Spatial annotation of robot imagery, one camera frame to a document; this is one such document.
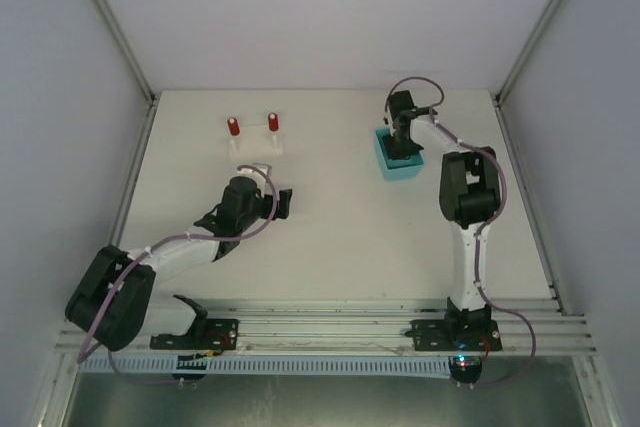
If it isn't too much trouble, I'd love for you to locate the red large spring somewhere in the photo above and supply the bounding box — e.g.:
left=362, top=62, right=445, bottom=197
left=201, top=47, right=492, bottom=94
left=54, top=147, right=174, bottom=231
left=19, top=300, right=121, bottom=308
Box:
left=267, top=112, right=280, bottom=132
left=227, top=117, right=241, bottom=137

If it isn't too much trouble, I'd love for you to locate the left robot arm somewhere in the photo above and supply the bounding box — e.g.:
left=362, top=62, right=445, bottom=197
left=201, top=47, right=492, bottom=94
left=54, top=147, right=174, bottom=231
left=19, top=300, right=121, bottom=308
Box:
left=65, top=172, right=293, bottom=363

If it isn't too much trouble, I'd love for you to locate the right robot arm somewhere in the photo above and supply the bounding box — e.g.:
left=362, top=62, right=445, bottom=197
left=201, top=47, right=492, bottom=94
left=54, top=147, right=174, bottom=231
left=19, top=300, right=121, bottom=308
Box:
left=285, top=88, right=507, bottom=349

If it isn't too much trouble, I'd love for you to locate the teal plastic bin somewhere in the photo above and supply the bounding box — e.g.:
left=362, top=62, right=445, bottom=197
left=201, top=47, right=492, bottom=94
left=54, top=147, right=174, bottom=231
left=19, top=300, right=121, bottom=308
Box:
left=374, top=128, right=424, bottom=182

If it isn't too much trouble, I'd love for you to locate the white four-peg fixture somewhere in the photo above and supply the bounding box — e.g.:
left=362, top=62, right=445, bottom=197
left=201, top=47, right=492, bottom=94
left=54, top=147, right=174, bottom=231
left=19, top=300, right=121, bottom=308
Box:
left=228, top=124, right=284, bottom=160

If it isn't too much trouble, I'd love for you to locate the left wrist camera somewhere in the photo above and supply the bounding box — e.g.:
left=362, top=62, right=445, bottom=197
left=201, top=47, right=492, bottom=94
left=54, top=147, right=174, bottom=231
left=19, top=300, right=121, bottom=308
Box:
left=250, top=163, right=272, bottom=179

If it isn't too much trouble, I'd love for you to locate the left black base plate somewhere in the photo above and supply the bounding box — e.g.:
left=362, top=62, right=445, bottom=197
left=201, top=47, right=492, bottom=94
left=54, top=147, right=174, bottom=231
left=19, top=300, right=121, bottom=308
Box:
left=149, top=318, right=240, bottom=351

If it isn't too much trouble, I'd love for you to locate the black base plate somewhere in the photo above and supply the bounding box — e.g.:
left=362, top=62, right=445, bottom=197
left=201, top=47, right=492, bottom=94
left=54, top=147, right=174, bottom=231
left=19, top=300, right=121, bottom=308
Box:
left=404, top=319, right=503, bottom=352
left=149, top=318, right=240, bottom=351

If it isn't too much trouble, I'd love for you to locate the grey slotted cable duct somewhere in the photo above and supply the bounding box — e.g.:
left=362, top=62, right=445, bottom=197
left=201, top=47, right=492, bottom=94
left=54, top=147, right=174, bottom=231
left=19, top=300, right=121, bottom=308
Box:
left=79, top=354, right=449, bottom=379

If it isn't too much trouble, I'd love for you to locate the right frame post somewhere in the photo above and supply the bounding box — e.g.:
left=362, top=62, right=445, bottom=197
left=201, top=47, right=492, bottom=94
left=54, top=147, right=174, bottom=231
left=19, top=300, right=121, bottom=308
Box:
left=493, top=0, right=564, bottom=108

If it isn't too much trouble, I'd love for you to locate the frame post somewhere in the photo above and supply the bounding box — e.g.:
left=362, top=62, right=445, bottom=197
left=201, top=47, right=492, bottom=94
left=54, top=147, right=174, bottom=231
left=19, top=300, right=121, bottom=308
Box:
left=493, top=0, right=564, bottom=108
left=64, top=0, right=157, bottom=107

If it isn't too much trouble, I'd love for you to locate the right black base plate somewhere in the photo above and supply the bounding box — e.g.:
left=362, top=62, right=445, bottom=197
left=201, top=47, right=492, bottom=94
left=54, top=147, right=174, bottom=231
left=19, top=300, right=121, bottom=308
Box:
left=404, top=319, right=503, bottom=352

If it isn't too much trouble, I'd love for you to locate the left frame post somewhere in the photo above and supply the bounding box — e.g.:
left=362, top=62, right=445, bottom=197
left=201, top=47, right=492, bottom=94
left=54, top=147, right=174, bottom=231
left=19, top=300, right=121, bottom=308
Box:
left=64, top=0, right=157, bottom=107

